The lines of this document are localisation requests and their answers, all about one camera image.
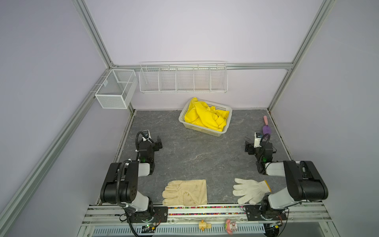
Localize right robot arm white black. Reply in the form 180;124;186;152
244;141;328;221

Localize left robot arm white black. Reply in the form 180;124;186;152
100;138;162;222

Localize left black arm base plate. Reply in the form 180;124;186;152
127;206;168;223

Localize colourful bead strip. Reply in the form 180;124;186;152
168;204;246;216

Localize pink doll toy figure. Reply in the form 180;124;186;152
225;219;238;235

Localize white wire wall shelf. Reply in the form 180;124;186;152
139;61;229;93

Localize purple pink small brush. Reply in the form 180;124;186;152
262;116;271;135

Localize yellow duck toy figure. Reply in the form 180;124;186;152
198;220;212;232

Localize white knit cotton glove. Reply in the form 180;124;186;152
233;178;271;205

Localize yellow trousers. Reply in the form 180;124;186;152
185;97;230;132

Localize beige leather work glove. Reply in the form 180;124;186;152
162;179;208;206

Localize white plastic perforated basket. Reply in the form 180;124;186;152
179;97;233;137

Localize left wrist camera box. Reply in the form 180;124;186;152
142;130;151;139

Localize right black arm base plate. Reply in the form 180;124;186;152
242;205;288;221

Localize white mesh wall box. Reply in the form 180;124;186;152
95;69;138;109

